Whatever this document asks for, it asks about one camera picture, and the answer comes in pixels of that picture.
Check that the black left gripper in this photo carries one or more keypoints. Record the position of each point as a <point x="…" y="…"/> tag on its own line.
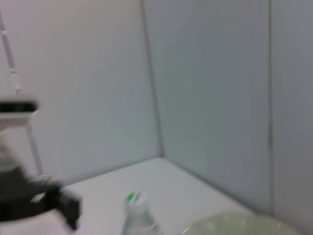
<point x="24" y="195"/>

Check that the clear water bottle green label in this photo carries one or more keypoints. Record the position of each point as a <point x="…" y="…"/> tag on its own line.
<point x="139" y="215"/>

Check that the green glass fruit bowl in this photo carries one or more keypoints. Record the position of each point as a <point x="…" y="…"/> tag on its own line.
<point x="244" y="225"/>

